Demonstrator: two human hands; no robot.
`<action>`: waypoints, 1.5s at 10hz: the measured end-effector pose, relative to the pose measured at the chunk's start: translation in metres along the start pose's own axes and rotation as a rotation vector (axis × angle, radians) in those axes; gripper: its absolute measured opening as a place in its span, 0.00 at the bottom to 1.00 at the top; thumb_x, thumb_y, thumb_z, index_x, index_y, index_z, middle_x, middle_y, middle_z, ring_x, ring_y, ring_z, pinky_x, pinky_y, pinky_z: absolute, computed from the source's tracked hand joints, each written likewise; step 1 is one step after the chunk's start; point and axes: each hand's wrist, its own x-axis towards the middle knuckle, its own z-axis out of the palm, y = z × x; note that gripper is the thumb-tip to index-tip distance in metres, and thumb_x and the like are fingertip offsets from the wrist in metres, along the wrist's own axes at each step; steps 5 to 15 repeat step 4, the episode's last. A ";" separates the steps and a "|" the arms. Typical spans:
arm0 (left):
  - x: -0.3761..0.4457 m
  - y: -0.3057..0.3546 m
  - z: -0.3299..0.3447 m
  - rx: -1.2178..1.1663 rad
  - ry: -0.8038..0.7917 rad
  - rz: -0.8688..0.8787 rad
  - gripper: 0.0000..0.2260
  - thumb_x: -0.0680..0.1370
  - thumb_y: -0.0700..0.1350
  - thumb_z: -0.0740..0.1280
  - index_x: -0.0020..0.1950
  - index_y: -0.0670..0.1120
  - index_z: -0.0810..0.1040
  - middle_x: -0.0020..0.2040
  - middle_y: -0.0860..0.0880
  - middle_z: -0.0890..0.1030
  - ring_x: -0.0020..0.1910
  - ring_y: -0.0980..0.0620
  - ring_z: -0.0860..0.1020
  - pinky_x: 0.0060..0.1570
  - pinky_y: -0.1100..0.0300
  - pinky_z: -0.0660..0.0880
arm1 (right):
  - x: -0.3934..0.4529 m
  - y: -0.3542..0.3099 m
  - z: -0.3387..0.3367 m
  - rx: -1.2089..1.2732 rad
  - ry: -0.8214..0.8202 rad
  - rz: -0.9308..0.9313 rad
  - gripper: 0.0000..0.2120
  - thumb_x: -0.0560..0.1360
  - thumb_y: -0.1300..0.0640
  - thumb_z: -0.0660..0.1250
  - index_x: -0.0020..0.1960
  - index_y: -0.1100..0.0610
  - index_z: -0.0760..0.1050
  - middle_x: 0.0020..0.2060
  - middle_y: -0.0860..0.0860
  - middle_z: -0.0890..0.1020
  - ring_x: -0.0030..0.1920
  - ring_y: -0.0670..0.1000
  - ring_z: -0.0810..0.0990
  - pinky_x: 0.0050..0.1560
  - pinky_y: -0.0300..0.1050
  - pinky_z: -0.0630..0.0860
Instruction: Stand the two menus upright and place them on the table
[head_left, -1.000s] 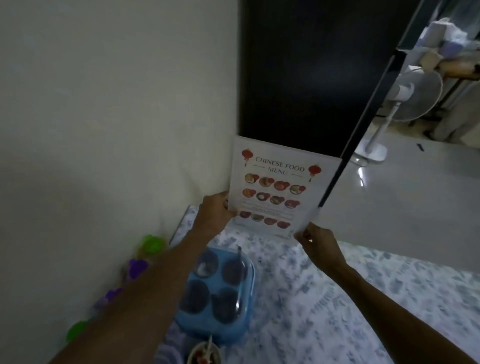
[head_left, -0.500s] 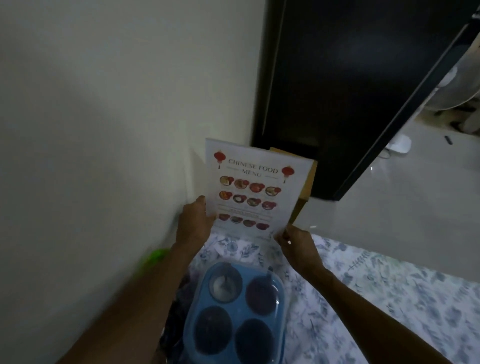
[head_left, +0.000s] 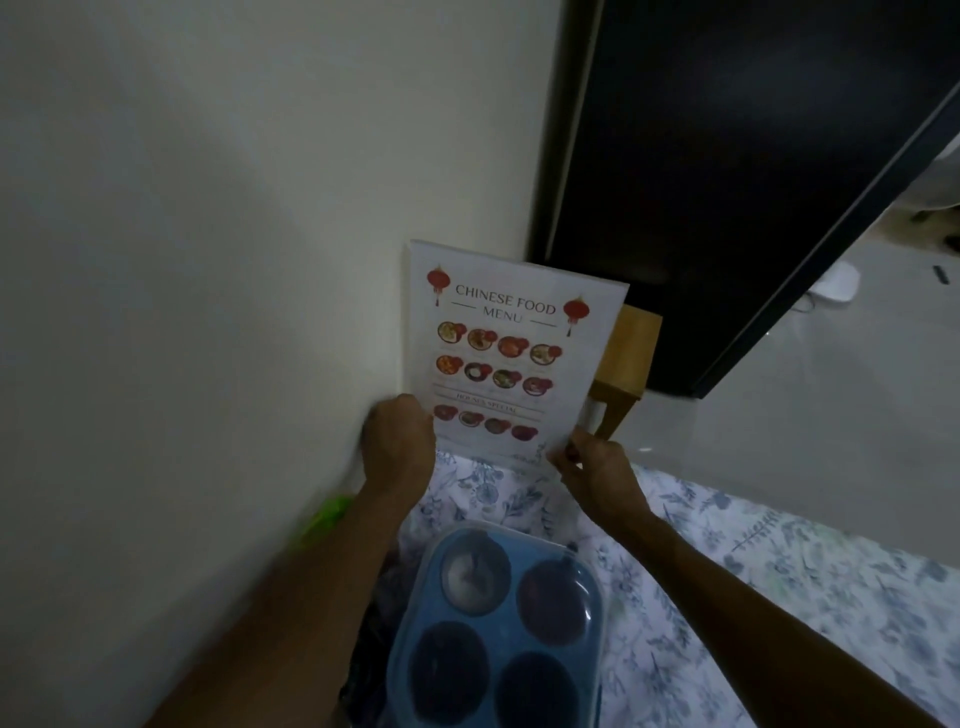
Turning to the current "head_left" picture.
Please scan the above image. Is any person's right hand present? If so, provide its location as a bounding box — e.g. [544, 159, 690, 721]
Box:
[546, 429, 655, 538]

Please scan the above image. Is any person's left hand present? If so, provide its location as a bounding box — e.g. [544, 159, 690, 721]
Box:
[361, 393, 438, 498]

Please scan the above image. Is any food menu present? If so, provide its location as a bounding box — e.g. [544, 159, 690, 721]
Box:
[407, 240, 630, 475]

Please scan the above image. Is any person's right forearm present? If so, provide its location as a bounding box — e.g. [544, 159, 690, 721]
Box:
[589, 507, 960, 728]

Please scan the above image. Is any person's left forearm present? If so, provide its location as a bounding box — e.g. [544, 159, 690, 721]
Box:
[146, 477, 432, 728]

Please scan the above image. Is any small wooden stool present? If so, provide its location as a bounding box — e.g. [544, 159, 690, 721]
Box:
[588, 303, 664, 444]

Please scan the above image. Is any green plastic object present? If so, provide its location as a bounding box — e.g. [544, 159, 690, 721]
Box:
[300, 495, 354, 550]

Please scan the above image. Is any blue compartment lunch box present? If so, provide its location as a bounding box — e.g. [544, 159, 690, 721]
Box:
[386, 522, 607, 728]

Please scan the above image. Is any white blue floral tablecloth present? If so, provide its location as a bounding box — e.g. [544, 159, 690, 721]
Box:
[337, 446, 960, 728]

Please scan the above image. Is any white flat device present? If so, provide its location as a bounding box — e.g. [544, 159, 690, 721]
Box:
[806, 262, 862, 306]

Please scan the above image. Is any black door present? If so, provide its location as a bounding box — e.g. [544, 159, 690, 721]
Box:
[525, 0, 960, 400]

